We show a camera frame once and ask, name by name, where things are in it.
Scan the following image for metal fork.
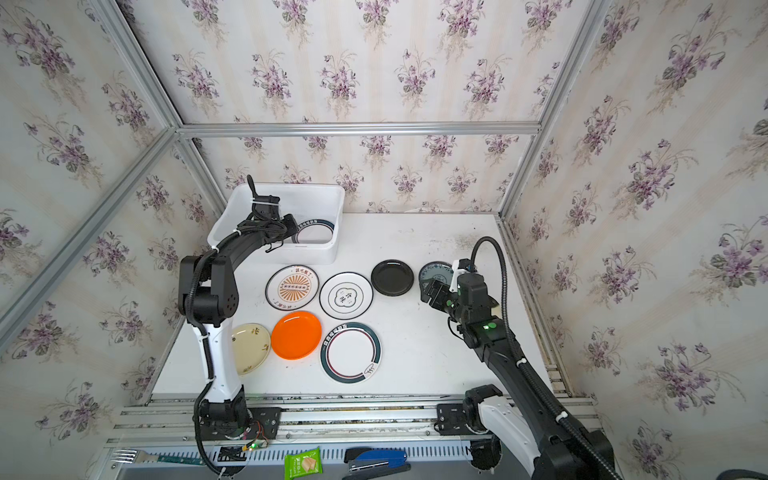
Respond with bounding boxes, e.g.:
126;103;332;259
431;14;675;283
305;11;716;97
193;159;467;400
111;449;158;464

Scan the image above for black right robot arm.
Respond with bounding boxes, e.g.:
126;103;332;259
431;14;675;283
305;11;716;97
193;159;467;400
421;256;619;479

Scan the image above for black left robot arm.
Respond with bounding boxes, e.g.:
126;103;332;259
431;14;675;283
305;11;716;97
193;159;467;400
177;175;298;445

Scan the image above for white plate black flower outline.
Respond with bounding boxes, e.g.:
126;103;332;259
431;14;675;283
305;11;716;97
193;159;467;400
319;272;374;321

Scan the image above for white plate orange fan centre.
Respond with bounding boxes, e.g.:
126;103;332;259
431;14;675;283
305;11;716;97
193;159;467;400
265;265;320;311

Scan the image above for cream plate small flowers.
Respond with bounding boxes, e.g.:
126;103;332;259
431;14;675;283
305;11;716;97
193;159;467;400
232;323;271;376

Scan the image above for aluminium frame post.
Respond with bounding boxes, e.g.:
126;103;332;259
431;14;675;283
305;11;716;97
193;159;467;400
90;1;226;217
497;0;612;220

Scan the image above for black round plate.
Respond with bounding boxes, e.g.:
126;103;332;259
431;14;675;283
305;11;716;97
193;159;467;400
370;259;415;297

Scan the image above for aluminium rail base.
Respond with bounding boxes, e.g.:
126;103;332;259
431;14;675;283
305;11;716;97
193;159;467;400
106;395;488;468

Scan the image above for white plastic bin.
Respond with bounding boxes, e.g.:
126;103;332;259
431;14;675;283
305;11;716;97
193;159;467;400
206;182;346;266

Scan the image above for green snack packet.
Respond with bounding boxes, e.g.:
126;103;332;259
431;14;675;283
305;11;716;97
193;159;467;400
284;448;323;480

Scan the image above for blue black stapler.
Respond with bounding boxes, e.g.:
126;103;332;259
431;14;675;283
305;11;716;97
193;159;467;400
344;447;411;480

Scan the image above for green circuit board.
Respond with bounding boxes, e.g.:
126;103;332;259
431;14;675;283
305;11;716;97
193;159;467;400
156;455;205;466

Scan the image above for orange plastic plate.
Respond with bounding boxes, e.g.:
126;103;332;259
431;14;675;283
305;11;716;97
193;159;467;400
271;311;323;361

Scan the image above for blue floral green plate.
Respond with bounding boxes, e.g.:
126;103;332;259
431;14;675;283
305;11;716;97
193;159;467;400
418;261;453;288

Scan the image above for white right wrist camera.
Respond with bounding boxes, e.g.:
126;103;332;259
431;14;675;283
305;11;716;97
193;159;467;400
449;258;476;293

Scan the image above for aluminium frame post left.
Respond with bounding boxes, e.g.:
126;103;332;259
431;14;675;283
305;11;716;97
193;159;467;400
90;1;226;217

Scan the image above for aluminium frame post right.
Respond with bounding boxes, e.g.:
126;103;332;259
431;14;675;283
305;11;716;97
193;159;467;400
497;0;612;220

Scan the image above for aluminium frame top bar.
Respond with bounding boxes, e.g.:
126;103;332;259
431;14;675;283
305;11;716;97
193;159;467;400
176;121;541;138

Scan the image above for green rimmed white plate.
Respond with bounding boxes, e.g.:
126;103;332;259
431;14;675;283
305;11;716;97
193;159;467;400
320;322;382;384
291;219;335;244

